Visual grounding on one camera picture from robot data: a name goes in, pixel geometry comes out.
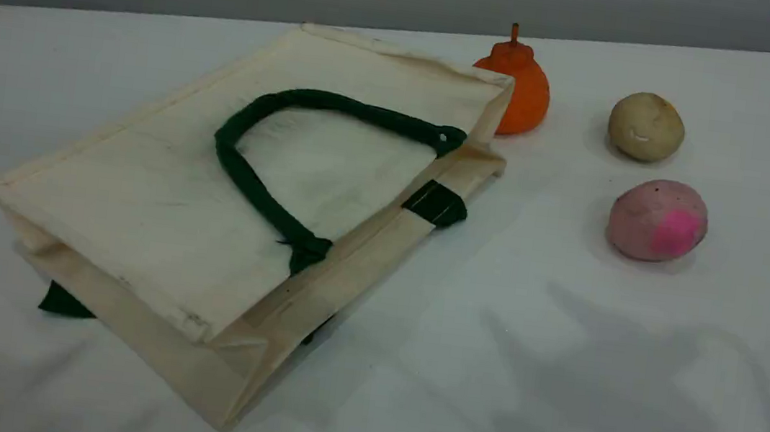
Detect white canvas bag green handles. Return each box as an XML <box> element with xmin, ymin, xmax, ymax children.
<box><xmin>0</xmin><ymin>0</ymin><xmax>521</xmax><ymax>432</ymax></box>

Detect orange fruit toy with stem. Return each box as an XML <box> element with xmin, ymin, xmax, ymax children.
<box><xmin>466</xmin><ymin>18</ymin><xmax>560</xmax><ymax>141</ymax></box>

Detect beige round potato toy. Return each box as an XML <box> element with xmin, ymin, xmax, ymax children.
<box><xmin>604</xmin><ymin>89</ymin><xmax>690</xmax><ymax>167</ymax></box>

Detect pink round fruit toy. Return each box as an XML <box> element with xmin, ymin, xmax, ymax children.
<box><xmin>603</xmin><ymin>173</ymin><xmax>713</xmax><ymax>269</ymax></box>

